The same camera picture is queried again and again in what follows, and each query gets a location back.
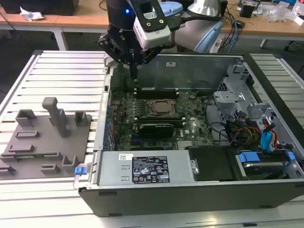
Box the clear plastic bags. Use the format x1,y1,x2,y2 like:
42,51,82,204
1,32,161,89
263,0,298,23

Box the wooden desk white frame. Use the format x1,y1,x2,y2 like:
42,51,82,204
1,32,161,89
0,0,304,52

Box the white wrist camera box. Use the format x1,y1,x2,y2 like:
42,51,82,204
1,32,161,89
133,18,171,50

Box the black open PC case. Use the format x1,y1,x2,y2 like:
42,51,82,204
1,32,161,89
73,51,304,218

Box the silver metal drive cage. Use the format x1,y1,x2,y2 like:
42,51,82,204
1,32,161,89
212,64,281,128

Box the yellow orange wire bundle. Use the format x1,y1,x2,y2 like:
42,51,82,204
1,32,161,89
235,126,262,146

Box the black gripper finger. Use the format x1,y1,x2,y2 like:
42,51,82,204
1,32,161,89
96,34,134,79
133,45,164,79

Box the silver CPU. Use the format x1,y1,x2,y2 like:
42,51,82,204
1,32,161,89
154,101,175,114

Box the metal CPU socket cover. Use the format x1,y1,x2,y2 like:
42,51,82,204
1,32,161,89
144,98,181,118

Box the blue disk carrier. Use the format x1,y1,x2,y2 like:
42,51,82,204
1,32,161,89
237,149,296,167

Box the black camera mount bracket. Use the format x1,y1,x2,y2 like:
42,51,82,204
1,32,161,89
136,0,167,33

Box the black computer tower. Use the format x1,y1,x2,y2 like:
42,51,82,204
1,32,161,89
220,0,229,18

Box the grey case corner latch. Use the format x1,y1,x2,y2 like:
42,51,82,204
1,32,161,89
103,53,117,70

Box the black wire in case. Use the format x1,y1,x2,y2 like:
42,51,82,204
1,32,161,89
204,96,230,146

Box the crumpled white paper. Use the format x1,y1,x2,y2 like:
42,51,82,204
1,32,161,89
19,6,46,22

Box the grey parts rack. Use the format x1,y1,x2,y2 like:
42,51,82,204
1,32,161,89
0,96,93,179

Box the silver hard disk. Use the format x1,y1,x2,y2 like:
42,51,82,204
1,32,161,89
242,161,285,178

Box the black plastic shroud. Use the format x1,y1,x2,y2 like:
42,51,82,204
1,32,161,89
185,146,250,182

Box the large black box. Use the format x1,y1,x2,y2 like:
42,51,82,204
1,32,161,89
2,0,77,16

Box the black graphics card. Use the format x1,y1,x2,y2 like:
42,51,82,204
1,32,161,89
137,122,175,139

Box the green motherboard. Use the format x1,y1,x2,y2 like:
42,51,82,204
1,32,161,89
110,89,214,152

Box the black RAM slot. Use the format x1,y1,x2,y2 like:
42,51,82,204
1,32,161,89
135,92,179,100
133,115,186,123

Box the small black box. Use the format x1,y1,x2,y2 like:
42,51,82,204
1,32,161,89
239,4,257,18

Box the blue hanging cable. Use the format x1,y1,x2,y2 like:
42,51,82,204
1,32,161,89
230,14,240,54

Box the silver power supply unit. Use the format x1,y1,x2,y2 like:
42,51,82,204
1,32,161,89
96,151,198,188

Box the black robot camera cable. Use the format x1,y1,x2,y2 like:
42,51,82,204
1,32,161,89
170,14,224,31

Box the silver finned heat sink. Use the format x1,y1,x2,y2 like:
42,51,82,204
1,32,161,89
178,141,195,151

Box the blue flat data wire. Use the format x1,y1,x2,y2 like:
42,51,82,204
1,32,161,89
260,130,276,153

